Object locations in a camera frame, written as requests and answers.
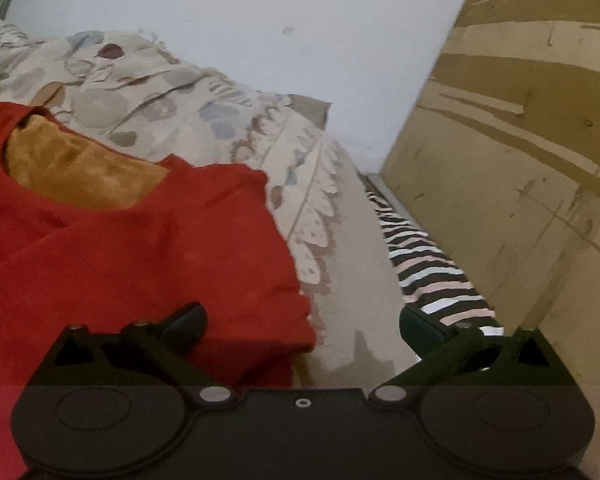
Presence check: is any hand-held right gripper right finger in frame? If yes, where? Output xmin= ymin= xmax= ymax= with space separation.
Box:
xmin=370 ymin=305 xmax=578 ymax=406

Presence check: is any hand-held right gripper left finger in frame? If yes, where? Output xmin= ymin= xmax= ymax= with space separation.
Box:
xmin=30 ymin=301 xmax=233 ymax=407

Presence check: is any red shirt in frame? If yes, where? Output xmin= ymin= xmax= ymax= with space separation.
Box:
xmin=0 ymin=101 xmax=317 ymax=480

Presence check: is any zebra striped sheet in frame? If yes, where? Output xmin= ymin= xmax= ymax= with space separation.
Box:
xmin=362 ymin=177 xmax=506 ymax=341

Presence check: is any mustard orange cloth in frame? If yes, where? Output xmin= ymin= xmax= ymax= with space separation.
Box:
xmin=2 ymin=112 xmax=171 ymax=211

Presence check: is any brown cardboard panel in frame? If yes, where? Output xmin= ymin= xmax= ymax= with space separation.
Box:
xmin=380 ymin=0 xmax=600 ymax=480

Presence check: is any floral beige blanket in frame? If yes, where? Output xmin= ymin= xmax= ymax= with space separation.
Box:
xmin=0 ymin=12 xmax=423 ymax=388

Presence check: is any brown mattress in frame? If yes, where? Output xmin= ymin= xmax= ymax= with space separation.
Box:
xmin=285 ymin=94 xmax=333 ymax=133

